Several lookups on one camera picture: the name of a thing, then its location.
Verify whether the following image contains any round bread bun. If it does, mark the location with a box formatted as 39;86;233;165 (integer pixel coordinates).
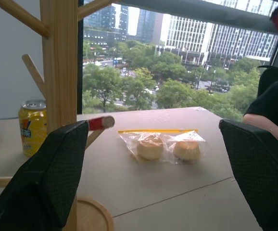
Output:
173;141;201;162
136;137;164;161

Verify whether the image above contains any yellow drink can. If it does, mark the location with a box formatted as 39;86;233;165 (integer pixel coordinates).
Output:
18;99;48;159

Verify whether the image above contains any clear zip bag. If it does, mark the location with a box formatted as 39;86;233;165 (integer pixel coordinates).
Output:
117;128;206;165

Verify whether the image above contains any red cylindrical battery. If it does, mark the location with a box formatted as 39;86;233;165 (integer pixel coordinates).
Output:
88;115;116;131

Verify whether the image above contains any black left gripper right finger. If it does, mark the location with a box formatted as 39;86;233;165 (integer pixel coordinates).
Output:
219;118;278;231

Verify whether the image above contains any wooden tree stand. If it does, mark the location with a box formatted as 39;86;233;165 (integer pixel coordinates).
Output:
0;0;120;231

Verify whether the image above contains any person in black shirt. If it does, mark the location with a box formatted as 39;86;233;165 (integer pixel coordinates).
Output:
242;5;278;152

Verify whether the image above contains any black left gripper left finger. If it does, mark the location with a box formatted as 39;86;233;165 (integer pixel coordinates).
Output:
0;120;89;231

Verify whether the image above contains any black chair back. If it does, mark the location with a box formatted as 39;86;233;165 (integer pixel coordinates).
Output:
257;65;278;98

